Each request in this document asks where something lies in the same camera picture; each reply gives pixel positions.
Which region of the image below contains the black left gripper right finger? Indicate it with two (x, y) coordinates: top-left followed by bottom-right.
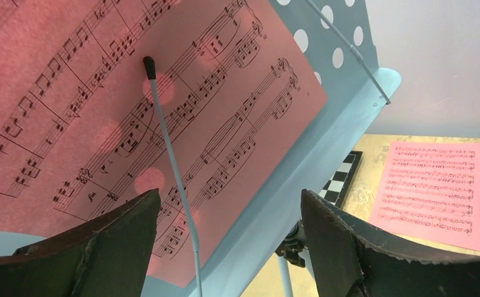
(301, 189), (480, 296)

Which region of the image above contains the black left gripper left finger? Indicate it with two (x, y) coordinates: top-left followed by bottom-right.
(0, 189), (161, 296)

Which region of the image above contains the light blue music stand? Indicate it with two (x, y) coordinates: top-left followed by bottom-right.
(0, 1), (400, 296)

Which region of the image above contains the pink sheet music back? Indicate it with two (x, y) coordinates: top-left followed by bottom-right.
(369, 141), (480, 252)

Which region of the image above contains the pink sheet music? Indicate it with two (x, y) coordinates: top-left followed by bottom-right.
(0, 1), (327, 286)
(369, 141), (480, 252)

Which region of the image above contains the pink sheet music front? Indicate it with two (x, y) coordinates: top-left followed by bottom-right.
(0, 1), (327, 286)

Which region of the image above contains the black white chessboard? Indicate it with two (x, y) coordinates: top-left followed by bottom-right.
(319, 150), (362, 208)

